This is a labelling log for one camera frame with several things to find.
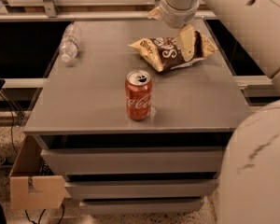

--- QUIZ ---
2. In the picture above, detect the brown cardboard box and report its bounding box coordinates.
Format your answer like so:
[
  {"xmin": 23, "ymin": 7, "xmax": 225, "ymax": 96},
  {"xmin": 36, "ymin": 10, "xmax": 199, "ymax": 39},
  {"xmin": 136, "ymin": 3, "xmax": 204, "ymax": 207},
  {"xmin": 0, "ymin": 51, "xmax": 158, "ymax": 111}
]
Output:
[{"xmin": 9, "ymin": 136, "xmax": 66, "ymax": 210}]

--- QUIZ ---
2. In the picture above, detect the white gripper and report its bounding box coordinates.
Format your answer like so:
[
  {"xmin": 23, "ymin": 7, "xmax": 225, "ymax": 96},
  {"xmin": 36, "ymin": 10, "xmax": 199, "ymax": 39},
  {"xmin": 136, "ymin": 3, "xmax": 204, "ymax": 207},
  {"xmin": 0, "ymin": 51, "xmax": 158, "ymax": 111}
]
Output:
[{"xmin": 147, "ymin": 0, "xmax": 199, "ymax": 62}]

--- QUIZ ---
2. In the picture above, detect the clear plastic water bottle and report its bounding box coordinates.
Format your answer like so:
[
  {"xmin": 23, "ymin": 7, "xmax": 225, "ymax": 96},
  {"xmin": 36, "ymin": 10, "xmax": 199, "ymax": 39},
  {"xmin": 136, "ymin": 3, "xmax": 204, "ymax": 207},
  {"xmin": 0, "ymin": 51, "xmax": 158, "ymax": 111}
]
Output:
[{"xmin": 59, "ymin": 23, "xmax": 81, "ymax": 63}]

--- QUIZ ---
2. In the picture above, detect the top grey drawer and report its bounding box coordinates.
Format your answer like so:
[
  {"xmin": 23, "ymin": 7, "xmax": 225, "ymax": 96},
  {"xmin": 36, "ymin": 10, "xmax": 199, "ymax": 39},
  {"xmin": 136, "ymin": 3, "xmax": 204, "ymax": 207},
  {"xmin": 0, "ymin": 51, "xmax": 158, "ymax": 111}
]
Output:
[{"xmin": 41, "ymin": 147, "xmax": 223, "ymax": 175}]

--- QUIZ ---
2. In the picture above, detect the middle grey drawer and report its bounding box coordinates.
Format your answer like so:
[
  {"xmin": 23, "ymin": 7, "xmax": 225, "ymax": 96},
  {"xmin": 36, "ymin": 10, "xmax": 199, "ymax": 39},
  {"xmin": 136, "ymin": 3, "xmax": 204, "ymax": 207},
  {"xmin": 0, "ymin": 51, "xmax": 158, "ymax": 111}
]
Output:
[{"xmin": 65, "ymin": 179, "xmax": 218, "ymax": 199}]

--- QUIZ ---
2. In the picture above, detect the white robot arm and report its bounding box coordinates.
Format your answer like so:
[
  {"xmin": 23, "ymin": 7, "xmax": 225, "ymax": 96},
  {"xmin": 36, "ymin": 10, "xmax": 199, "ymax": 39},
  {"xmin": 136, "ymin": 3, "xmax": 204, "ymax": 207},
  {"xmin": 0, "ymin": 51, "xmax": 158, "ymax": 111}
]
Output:
[{"xmin": 155, "ymin": 0, "xmax": 280, "ymax": 224}]

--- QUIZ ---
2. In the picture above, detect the brown chip bag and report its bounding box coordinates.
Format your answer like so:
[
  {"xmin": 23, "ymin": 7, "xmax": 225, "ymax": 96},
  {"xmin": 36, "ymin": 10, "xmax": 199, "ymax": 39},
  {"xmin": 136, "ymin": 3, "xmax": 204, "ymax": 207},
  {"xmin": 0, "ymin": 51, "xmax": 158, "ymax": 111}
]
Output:
[{"xmin": 130, "ymin": 31, "xmax": 217, "ymax": 73}]

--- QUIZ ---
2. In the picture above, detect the grey drawer cabinet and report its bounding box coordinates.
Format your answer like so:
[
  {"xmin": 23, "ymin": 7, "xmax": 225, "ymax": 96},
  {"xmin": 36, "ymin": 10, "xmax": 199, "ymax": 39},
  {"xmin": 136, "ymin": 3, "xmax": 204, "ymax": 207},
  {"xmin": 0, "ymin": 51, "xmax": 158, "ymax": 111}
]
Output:
[{"xmin": 25, "ymin": 21, "xmax": 248, "ymax": 214}]

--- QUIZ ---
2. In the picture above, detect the grey drawer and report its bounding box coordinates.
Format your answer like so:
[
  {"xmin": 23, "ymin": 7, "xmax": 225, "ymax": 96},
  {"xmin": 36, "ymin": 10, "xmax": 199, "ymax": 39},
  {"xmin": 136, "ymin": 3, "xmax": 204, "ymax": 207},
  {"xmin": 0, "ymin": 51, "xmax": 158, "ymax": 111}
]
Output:
[
  {"xmin": 65, "ymin": 179, "xmax": 218, "ymax": 199},
  {"xmin": 79, "ymin": 198, "xmax": 203, "ymax": 215},
  {"xmin": 41, "ymin": 147, "xmax": 223, "ymax": 175}
]

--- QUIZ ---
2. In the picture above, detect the metal shelf frame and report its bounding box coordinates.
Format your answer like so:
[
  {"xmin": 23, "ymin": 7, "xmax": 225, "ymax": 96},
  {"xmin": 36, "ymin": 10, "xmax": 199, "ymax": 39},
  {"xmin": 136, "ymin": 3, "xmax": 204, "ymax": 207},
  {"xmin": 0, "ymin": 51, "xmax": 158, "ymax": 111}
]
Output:
[{"xmin": 0, "ymin": 0, "xmax": 218, "ymax": 23}]

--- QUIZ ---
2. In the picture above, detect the bottom grey drawer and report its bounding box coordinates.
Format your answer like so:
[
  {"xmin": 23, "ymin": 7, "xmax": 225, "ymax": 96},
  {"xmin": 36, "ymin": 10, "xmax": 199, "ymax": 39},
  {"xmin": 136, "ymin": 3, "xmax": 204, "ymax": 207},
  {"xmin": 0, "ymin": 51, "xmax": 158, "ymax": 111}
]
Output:
[{"xmin": 79, "ymin": 198, "xmax": 203, "ymax": 215}]

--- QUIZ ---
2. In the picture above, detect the red Coca-Cola can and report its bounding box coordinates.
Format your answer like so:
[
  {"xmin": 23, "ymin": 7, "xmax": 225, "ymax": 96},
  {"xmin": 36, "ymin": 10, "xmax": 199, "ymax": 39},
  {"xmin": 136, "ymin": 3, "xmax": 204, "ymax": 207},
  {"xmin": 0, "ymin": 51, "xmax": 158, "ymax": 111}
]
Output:
[{"xmin": 125, "ymin": 70, "xmax": 152, "ymax": 120}]

